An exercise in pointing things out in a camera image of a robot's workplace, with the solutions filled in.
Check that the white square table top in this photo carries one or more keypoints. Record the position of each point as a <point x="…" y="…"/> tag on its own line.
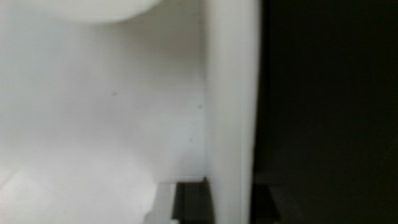
<point x="128" y="76"/>

